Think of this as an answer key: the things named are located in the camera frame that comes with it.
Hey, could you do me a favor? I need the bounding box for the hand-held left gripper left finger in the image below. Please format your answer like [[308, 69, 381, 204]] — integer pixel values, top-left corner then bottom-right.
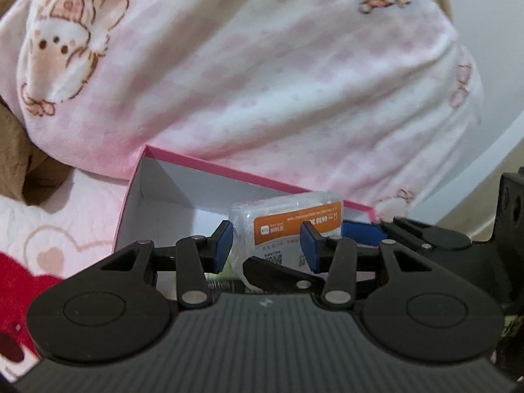
[[98, 220, 235, 309]]

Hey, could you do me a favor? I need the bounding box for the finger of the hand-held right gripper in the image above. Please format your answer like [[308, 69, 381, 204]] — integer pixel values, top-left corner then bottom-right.
[[242, 256, 326, 294], [342, 217, 471, 251]]

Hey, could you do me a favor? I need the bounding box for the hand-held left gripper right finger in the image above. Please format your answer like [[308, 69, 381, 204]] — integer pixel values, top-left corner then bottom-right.
[[300, 221, 435, 309]]

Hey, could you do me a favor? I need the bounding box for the clear plastic box orange label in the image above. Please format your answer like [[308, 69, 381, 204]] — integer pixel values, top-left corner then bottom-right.
[[228, 190, 344, 283]]

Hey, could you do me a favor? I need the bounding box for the pink cardboard box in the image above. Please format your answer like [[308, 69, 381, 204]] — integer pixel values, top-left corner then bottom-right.
[[112, 144, 379, 291]]

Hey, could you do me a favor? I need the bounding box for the pink checked fleece quilt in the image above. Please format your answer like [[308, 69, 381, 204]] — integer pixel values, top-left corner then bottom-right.
[[0, 0, 486, 219]]

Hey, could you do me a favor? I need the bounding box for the brown pillow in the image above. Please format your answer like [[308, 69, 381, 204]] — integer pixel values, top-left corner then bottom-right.
[[0, 0, 78, 207]]

